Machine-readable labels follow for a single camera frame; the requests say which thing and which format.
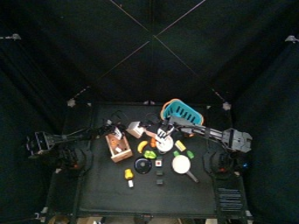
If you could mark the toy cleaver white blade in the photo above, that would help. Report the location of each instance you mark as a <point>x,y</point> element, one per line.
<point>135,129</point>

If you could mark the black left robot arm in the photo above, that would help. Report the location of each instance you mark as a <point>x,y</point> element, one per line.
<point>47,140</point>

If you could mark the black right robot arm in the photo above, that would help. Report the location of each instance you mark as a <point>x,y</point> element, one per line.
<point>232,138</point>

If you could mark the wooden knife holder box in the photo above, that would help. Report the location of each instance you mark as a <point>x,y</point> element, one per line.
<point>120,151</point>

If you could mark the orange toy carrot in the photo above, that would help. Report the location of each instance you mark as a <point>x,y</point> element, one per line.
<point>152,143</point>

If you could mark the white round plate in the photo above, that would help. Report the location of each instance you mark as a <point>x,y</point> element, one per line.
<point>164,144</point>

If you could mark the teal basket orange rim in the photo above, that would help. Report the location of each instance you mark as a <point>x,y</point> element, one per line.
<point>183,111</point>

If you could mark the white toy knife piece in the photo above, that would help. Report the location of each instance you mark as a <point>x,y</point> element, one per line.
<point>119,150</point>

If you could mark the yellow toy block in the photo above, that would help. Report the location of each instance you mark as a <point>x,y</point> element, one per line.
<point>180,145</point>

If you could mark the yellow toy banana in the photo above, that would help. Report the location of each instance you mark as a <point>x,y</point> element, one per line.
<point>142,146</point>

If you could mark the green toy vegetable large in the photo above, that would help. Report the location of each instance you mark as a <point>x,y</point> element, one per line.
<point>150,154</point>

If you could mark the small green toy piece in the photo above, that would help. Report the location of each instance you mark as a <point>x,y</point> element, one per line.
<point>176,153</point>

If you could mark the white cube red mark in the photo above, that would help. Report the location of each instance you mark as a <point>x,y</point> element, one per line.
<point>158,163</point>

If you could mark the green toy pepper piece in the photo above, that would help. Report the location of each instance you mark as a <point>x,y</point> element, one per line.
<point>190,154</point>

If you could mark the white toy frying pan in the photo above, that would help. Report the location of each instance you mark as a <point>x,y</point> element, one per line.
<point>182,164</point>

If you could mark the black round dish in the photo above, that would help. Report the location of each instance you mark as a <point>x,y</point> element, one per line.
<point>143,165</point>

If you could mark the small dark cube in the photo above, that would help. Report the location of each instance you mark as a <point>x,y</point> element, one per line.
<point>159,173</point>
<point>159,181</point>

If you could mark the small white toy piece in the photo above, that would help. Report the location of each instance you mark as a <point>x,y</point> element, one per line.
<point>131,183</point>

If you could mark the silver frame clamp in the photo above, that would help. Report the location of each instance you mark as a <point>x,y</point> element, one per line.
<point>291,38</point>
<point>71,102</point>
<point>226,106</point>
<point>15,36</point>

